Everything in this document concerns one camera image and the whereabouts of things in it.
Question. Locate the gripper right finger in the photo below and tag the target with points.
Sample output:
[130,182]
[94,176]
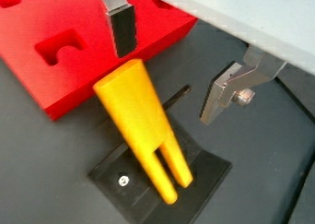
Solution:
[234,83]

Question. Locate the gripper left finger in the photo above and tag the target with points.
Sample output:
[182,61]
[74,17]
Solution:
[121,16]

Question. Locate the yellow two-prong peg object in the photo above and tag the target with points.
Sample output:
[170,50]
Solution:
[133,104]

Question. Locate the red foam shape board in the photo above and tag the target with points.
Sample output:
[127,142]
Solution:
[58,47]

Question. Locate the black curved fixture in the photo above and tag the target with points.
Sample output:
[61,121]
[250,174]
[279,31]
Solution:
[126,185]

